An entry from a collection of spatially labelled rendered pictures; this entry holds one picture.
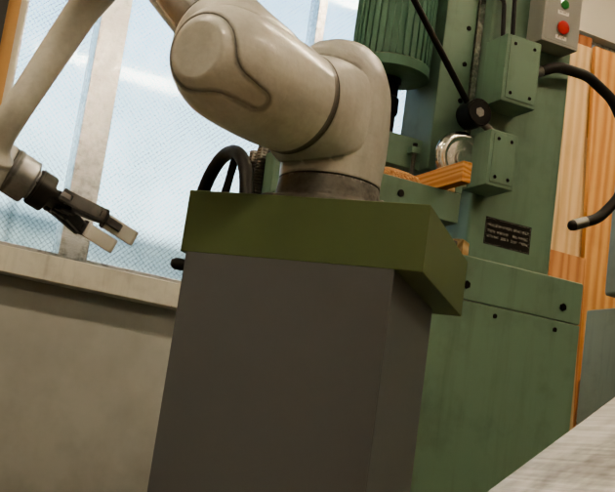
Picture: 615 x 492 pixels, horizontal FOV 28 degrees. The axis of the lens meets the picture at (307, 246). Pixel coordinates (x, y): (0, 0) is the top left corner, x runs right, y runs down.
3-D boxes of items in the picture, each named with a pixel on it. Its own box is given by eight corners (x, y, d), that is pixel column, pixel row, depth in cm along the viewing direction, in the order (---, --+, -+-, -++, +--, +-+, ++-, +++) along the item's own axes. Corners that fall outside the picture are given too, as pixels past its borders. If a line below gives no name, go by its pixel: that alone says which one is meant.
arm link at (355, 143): (402, 197, 185) (419, 61, 189) (332, 162, 171) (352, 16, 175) (317, 202, 195) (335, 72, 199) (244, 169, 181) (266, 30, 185)
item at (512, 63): (478, 107, 264) (486, 42, 267) (512, 118, 268) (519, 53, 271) (501, 99, 256) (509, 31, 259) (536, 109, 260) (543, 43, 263)
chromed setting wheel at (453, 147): (428, 182, 256) (434, 125, 258) (476, 195, 261) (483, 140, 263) (435, 180, 253) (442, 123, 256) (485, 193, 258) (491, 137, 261)
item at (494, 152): (461, 190, 259) (467, 136, 262) (488, 197, 262) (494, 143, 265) (486, 183, 251) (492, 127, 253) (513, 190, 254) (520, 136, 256)
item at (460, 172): (312, 224, 284) (314, 207, 285) (320, 225, 285) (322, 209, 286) (461, 181, 229) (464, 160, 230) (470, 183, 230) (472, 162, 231)
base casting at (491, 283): (245, 289, 271) (252, 249, 273) (462, 336, 295) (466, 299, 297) (340, 270, 231) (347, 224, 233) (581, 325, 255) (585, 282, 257)
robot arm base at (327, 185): (412, 218, 173) (417, 180, 174) (257, 200, 175) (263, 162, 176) (410, 245, 190) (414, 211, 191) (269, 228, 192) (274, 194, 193)
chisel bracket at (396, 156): (348, 168, 264) (352, 131, 266) (403, 183, 270) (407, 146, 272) (364, 162, 258) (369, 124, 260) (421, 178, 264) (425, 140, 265)
